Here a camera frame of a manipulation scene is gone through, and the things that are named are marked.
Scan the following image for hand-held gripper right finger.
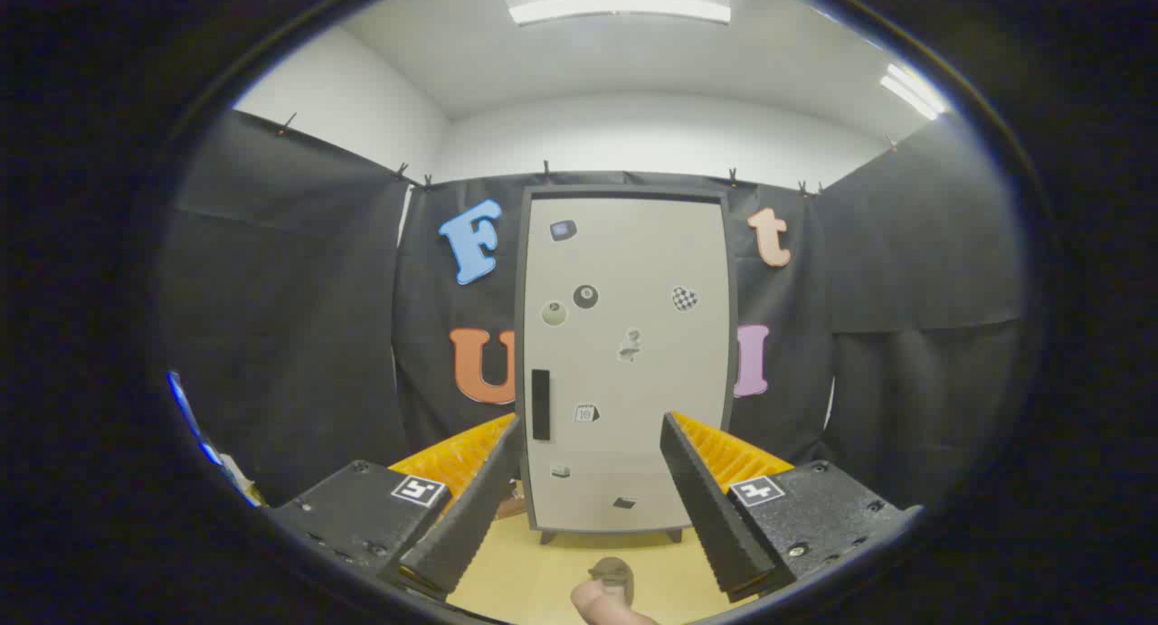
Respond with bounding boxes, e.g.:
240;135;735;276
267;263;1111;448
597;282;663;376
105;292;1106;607
660;412;924;605

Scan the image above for black door handle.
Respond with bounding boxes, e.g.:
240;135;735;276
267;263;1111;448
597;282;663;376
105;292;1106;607
531;369;552;441

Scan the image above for brown fuzzy shoe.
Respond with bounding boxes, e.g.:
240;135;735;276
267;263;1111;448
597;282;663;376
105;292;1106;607
588;557;636;606

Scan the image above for grey shoe cabinet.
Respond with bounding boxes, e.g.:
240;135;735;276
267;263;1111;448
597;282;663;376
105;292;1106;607
514;186;738;546

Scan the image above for black backdrop cloth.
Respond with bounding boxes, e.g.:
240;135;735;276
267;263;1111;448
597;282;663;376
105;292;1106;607
158;109;1028;508

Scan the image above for small ceiling light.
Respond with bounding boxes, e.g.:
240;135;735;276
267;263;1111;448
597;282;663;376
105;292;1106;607
879;62;946;121

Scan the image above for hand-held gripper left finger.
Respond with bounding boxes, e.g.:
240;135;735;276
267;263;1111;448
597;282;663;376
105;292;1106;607
262;414;524;603

